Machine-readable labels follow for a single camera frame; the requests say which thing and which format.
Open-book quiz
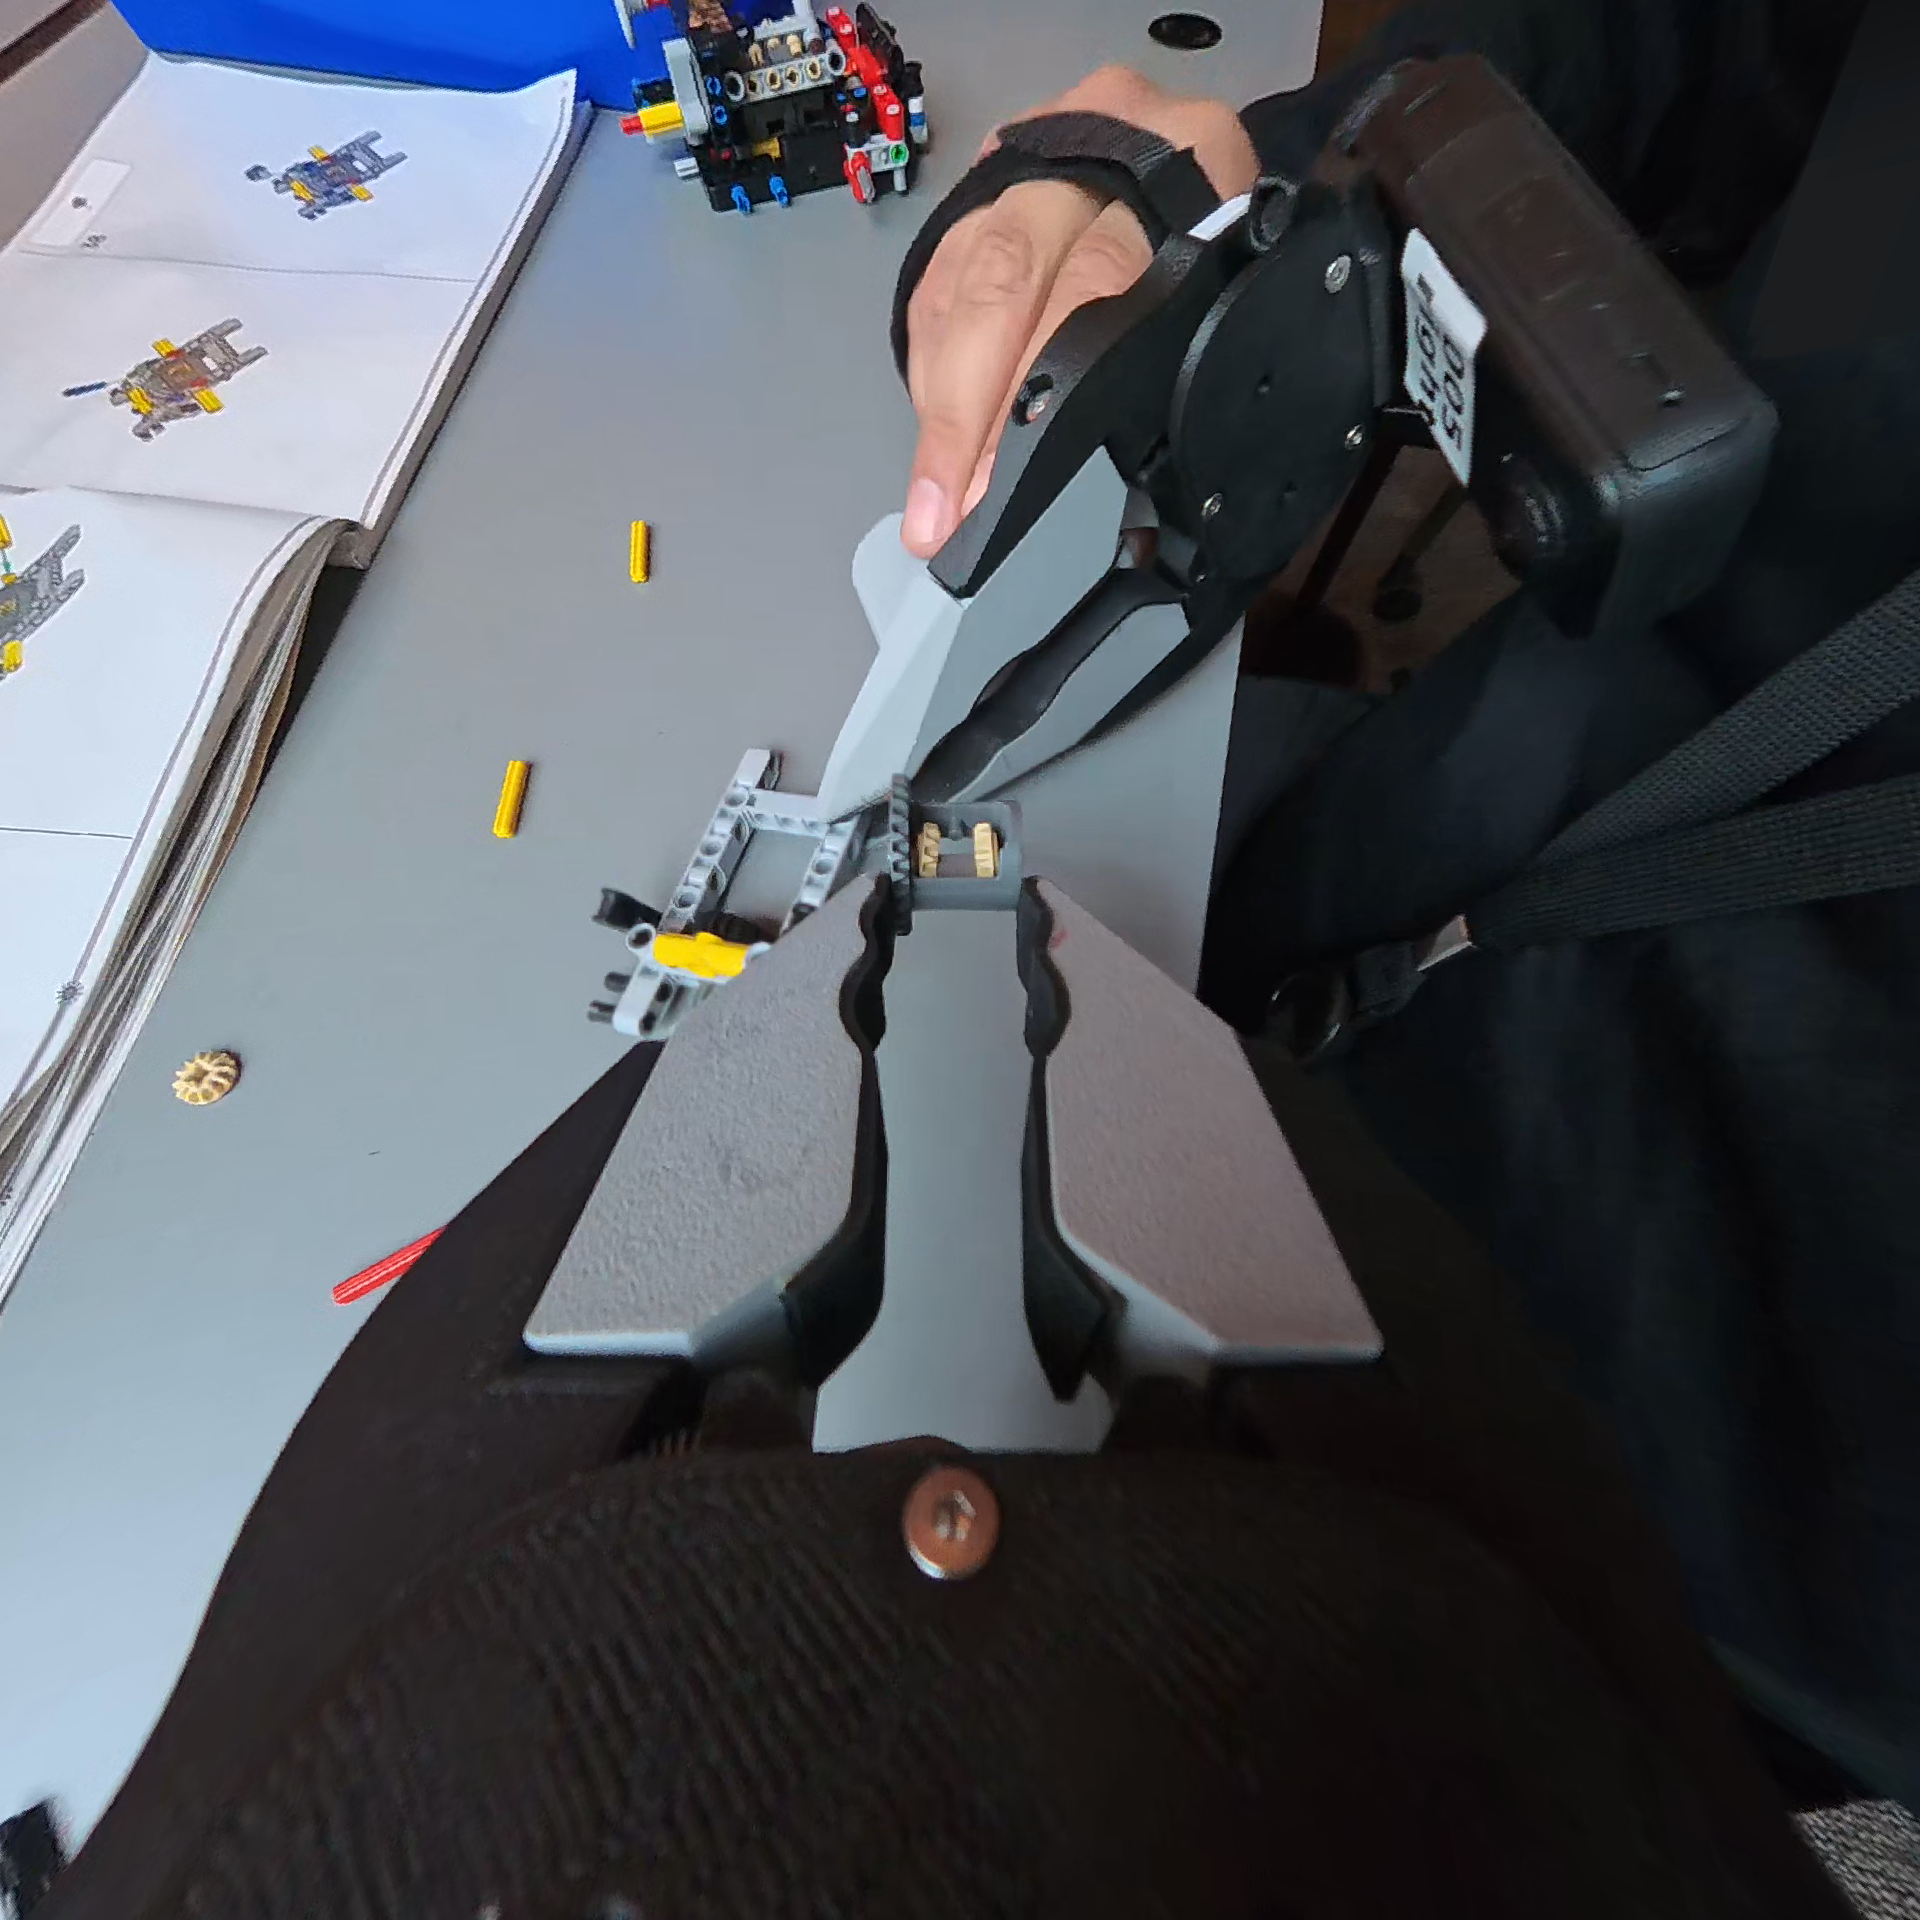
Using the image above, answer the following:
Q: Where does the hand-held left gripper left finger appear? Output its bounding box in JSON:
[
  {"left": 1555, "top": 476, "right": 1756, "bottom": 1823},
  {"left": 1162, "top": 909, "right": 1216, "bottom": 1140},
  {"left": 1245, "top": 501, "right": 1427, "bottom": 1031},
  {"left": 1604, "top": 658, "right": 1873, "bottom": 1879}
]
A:
[{"left": 521, "top": 874, "right": 905, "bottom": 1389}]

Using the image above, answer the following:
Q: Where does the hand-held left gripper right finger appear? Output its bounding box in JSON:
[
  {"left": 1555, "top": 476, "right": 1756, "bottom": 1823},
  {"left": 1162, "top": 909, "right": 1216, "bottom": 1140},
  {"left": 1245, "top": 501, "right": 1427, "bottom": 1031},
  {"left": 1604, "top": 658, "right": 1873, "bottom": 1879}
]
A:
[{"left": 1018, "top": 879, "right": 1386, "bottom": 1404}]

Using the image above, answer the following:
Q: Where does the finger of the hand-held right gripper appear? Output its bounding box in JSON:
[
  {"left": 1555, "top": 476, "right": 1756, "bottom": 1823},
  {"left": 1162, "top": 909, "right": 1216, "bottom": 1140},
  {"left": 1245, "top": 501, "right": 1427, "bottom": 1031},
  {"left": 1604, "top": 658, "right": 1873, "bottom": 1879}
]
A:
[
  {"left": 918, "top": 592, "right": 1202, "bottom": 804},
  {"left": 814, "top": 514, "right": 1081, "bottom": 826}
]

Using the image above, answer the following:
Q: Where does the grey beam frame assembly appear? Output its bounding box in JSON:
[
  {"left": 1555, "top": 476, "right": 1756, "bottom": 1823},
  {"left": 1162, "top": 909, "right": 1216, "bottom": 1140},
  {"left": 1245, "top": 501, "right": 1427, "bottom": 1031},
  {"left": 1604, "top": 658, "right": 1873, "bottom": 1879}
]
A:
[{"left": 589, "top": 748, "right": 893, "bottom": 1048}]

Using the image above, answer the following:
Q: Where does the grey toy differential gear assembly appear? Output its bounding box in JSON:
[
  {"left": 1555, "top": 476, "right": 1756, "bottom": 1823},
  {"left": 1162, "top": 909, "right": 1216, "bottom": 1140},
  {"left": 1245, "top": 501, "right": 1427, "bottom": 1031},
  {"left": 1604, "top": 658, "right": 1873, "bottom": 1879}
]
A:
[{"left": 883, "top": 773, "right": 1038, "bottom": 940}]

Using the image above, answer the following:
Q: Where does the person's right hand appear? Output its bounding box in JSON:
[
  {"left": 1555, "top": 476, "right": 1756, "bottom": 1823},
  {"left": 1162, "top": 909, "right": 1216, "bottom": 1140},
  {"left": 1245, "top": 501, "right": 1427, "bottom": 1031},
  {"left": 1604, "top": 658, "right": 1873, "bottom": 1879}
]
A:
[{"left": 897, "top": 64, "right": 1261, "bottom": 553}]

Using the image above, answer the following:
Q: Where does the red toy axle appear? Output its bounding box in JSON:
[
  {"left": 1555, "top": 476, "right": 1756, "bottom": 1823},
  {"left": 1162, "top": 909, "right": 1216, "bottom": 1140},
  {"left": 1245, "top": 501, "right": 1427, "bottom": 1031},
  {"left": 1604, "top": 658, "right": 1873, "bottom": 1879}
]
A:
[{"left": 330, "top": 1225, "right": 448, "bottom": 1305}]

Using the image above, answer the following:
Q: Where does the multicoloured toy chassis assembly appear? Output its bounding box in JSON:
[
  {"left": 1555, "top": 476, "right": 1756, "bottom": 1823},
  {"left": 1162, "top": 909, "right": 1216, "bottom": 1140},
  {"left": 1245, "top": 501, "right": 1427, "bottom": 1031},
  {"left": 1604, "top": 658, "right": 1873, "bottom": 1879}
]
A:
[{"left": 621, "top": 0, "right": 932, "bottom": 215}]

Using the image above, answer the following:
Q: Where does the building instruction booklet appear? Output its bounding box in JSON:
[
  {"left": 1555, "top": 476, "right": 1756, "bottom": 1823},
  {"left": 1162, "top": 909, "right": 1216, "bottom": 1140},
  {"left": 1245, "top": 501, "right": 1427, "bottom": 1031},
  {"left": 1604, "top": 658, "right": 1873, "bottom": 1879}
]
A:
[{"left": 0, "top": 53, "right": 596, "bottom": 1309}]

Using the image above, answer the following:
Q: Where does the blue plastic bin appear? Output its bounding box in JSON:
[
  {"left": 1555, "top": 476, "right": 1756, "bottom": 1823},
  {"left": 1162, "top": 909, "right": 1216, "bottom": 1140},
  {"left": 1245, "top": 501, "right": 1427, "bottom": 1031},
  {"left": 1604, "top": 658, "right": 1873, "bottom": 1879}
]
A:
[{"left": 113, "top": 0, "right": 707, "bottom": 111}]

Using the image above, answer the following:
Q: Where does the black webbing strap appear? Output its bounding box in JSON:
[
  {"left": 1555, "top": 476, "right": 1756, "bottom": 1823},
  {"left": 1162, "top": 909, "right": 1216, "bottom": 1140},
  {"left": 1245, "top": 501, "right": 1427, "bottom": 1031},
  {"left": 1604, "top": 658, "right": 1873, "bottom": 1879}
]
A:
[{"left": 1259, "top": 569, "right": 1920, "bottom": 1058}]

